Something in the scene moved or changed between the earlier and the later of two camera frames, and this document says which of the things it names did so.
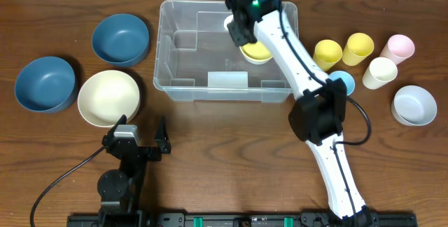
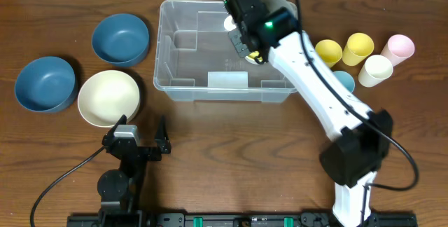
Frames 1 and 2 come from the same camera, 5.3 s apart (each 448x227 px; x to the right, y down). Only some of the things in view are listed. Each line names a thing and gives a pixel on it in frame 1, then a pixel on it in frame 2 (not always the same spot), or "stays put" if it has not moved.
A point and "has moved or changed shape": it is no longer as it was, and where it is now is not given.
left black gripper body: (141, 150) stays put
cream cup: (380, 71) has moved or changed shape
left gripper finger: (110, 134) stays put
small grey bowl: (414, 106) → (273, 3)
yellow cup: (358, 46) stays put
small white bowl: (255, 61) stays put
